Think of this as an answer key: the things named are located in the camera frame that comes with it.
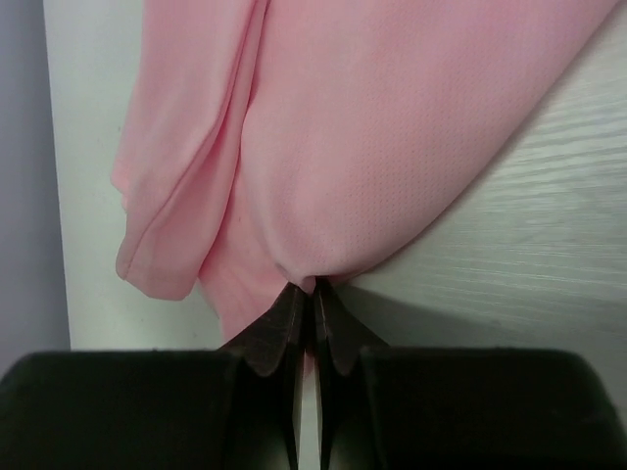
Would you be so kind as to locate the pink t shirt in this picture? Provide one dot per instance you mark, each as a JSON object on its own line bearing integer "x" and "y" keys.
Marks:
{"x": 275, "y": 142}

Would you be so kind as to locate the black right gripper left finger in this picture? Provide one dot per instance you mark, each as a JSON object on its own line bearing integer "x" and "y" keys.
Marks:
{"x": 236, "y": 407}

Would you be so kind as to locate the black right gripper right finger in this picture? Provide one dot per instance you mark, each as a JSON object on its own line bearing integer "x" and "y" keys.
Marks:
{"x": 387, "y": 407}

